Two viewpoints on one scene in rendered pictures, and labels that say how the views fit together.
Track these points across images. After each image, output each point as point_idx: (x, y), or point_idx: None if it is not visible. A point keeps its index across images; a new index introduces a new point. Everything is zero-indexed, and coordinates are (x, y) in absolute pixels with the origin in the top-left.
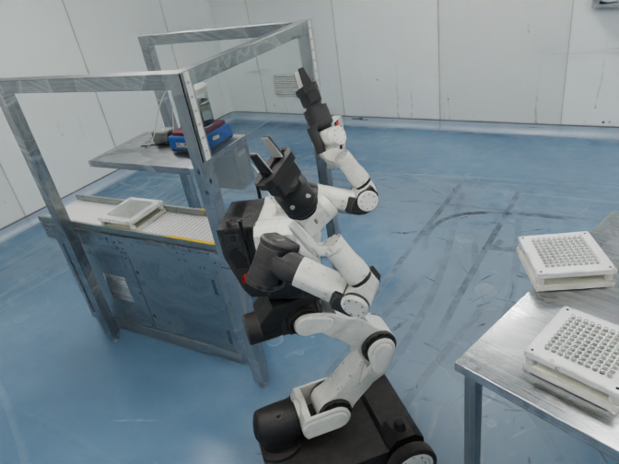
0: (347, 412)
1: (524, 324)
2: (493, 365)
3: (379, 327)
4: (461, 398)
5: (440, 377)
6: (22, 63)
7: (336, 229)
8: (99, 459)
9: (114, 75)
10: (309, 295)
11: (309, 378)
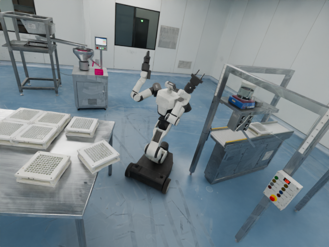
0: None
1: (103, 134)
2: (105, 123)
3: (150, 144)
4: (132, 207)
5: (145, 211)
6: None
7: (248, 221)
8: (195, 142)
9: (249, 66)
10: (160, 116)
11: (182, 183)
